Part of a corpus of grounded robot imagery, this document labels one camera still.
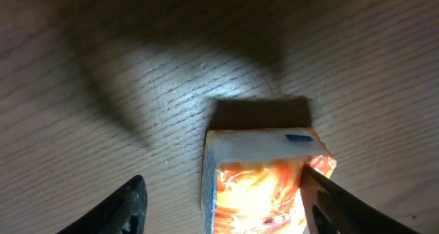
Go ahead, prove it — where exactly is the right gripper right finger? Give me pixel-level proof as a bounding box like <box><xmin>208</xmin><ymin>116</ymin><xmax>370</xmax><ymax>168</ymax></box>
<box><xmin>300</xmin><ymin>166</ymin><xmax>417</xmax><ymax>234</ymax></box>

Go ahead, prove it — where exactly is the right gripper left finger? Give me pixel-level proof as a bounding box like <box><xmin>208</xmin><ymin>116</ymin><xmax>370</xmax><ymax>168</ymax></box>
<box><xmin>58</xmin><ymin>175</ymin><xmax>147</xmax><ymax>234</ymax></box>

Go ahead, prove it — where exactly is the orange tissue pack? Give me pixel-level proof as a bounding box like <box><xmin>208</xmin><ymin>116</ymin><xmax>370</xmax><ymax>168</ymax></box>
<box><xmin>201</xmin><ymin>128</ymin><xmax>337</xmax><ymax>234</ymax></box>

